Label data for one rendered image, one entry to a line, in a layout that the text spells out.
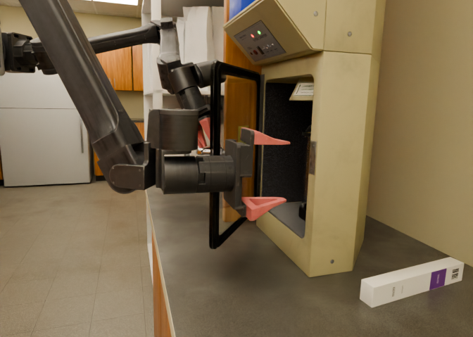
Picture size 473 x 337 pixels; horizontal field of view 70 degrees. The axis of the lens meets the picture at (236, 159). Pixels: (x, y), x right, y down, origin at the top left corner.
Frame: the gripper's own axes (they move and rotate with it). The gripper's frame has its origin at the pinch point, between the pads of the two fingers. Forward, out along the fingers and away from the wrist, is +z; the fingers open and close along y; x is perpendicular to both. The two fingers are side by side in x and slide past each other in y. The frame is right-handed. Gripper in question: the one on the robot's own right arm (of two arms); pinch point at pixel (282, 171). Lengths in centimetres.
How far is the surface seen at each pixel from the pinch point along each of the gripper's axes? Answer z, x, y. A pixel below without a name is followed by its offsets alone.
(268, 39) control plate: 5.2, 21.6, 24.8
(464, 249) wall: 55, 8, -23
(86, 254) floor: -61, 242, -122
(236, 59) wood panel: 6, 46, 23
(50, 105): -131, 497, -6
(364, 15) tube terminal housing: 20.1, 9.2, 28.7
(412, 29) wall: 54, 32, 33
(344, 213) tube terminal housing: 19.7, 8.9, -11.7
